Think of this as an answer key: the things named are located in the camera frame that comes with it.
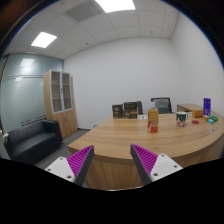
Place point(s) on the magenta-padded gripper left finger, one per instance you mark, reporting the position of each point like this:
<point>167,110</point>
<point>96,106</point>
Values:
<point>75,160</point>

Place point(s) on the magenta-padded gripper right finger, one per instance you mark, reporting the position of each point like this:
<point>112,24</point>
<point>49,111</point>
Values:
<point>150,163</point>

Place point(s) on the yellow tea drink bottle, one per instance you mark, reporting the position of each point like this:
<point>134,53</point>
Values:
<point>153,120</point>

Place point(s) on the white printed leaflet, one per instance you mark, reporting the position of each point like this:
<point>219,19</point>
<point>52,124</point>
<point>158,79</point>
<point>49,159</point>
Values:
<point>142,117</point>

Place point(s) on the black leather sofa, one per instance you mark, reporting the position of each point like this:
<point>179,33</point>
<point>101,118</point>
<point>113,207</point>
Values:
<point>30,141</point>

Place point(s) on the green floral ceramic mug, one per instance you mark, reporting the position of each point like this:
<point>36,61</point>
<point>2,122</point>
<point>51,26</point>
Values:
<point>181,119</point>

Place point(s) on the wooden glass-door cabinet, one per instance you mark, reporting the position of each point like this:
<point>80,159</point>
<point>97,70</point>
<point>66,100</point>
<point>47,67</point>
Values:
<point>61,106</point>

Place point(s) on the dark printed cardboard box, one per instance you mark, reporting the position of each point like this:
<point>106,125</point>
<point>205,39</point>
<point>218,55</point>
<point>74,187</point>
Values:
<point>117,111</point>
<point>130,110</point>

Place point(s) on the grey mesh office chair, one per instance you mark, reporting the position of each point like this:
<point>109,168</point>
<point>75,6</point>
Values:
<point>162,105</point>

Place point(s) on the flat round red coaster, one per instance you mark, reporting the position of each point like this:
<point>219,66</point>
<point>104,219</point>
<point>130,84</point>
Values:
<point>195,122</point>

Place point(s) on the small tan labelled box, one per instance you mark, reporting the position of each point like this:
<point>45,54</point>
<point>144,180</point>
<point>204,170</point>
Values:
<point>205,117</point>

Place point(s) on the green flat packet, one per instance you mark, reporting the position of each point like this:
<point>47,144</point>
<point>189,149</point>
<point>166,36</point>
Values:
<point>214,118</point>

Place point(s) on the purple standing pouch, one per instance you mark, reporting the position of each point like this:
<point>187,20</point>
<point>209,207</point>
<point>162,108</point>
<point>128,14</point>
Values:
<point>207,106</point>

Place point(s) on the rectangular ceiling light panel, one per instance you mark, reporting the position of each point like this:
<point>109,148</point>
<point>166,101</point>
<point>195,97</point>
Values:
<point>43,39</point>
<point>115,5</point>

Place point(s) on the ceiling air vent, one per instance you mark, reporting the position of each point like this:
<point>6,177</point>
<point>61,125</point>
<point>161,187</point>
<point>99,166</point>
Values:
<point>82,10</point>

